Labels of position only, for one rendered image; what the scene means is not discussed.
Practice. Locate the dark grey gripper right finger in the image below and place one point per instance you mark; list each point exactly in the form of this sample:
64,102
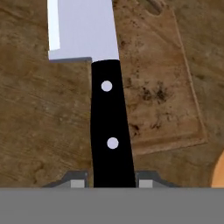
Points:
147,178

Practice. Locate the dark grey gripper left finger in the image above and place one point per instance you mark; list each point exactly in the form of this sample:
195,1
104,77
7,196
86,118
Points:
76,178

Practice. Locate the orange plate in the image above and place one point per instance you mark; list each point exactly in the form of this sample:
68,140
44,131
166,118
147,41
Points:
218,175

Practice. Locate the brown wooden cutting board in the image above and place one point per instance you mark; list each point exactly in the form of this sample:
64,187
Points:
157,87

